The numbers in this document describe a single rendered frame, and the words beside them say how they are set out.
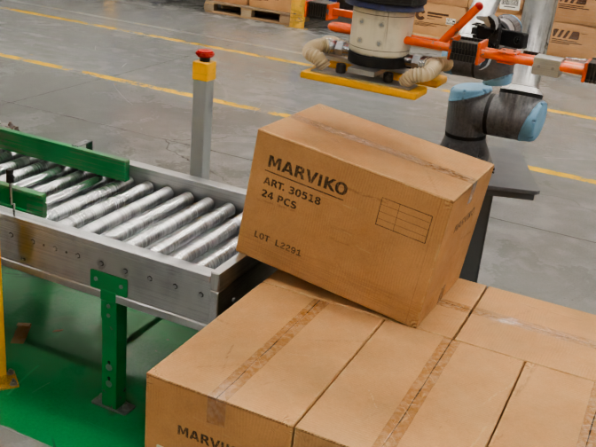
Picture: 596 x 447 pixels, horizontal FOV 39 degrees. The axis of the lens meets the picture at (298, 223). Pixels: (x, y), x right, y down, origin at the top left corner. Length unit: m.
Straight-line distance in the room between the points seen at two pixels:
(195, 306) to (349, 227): 0.52
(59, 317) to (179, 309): 0.98
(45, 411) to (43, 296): 0.81
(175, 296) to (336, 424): 0.79
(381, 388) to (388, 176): 0.57
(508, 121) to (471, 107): 0.14
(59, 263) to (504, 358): 1.40
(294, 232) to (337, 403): 0.62
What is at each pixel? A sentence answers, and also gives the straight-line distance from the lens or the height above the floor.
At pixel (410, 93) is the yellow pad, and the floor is 1.18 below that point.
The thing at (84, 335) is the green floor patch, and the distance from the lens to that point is 3.34.
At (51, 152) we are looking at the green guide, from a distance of 3.46.
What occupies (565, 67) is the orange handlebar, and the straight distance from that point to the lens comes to 2.29.
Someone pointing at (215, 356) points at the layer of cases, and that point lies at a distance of 2.18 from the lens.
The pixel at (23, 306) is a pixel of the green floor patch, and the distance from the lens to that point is 3.57.
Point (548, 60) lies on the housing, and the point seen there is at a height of 1.30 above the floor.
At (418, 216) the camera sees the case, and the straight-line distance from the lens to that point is 2.29.
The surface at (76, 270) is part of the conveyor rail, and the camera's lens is 2.77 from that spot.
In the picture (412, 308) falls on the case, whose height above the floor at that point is 0.60.
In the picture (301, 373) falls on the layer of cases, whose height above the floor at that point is 0.54.
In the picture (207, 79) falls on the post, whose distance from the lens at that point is 3.26.
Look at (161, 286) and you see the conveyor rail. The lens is 2.58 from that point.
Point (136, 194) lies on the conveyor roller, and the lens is 3.21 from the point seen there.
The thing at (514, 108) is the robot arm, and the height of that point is 1.00.
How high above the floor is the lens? 1.69
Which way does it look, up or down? 22 degrees down
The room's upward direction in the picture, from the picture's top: 5 degrees clockwise
